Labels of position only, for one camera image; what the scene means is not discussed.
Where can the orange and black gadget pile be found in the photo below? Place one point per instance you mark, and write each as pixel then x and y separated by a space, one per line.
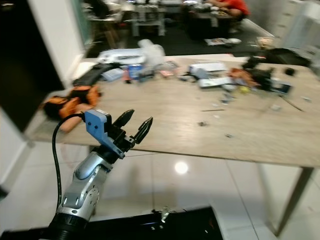
pixel 254 78

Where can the black fabric bag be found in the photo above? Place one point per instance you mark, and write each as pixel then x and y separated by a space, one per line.
pixel 287 57

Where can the white crumpled plastic bag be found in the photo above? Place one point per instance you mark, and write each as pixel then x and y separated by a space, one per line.
pixel 151 51

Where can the orange and black power tool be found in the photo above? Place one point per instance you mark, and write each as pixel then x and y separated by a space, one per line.
pixel 70 102

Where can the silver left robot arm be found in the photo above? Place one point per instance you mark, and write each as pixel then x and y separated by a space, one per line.
pixel 87 190

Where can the person in red shirt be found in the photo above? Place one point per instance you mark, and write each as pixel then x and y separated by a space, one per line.
pixel 232 6

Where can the white workbench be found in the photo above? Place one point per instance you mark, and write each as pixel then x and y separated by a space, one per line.
pixel 147 14

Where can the small metal robot bracket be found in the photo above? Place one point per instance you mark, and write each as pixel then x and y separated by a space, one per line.
pixel 165 215

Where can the white cardboard box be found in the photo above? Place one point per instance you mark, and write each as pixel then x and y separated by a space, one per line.
pixel 207 67

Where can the white cabinet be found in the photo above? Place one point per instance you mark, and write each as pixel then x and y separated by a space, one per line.
pixel 300 22

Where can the magazine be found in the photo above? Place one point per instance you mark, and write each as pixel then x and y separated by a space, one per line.
pixel 217 42

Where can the flat black case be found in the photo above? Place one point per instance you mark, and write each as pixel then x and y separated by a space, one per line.
pixel 95 73

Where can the blue can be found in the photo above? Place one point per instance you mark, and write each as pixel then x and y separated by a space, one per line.
pixel 135 71

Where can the black robot torso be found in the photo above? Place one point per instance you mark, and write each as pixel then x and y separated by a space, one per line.
pixel 190 225

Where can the light wooden table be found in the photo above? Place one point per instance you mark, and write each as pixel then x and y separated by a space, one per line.
pixel 180 131

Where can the white flat device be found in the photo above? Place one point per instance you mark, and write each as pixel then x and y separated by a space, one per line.
pixel 120 55

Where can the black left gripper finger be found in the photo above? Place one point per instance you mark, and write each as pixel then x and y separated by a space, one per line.
pixel 144 131
pixel 125 120

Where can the plastic left wrist camera mount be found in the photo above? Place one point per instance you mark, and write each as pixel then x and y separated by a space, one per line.
pixel 95 125

